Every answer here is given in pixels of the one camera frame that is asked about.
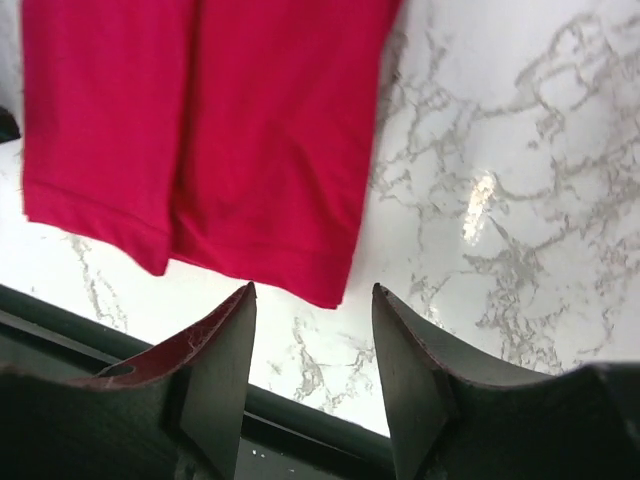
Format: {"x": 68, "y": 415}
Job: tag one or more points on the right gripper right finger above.
{"x": 456, "y": 412}

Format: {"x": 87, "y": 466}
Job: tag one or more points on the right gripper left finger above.
{"x": 173, "y": 411}

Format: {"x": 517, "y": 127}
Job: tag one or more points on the red t shirt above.
{"x": 232, "y": 135}

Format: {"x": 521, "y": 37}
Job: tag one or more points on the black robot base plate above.
{"x": 279, "y": 438}

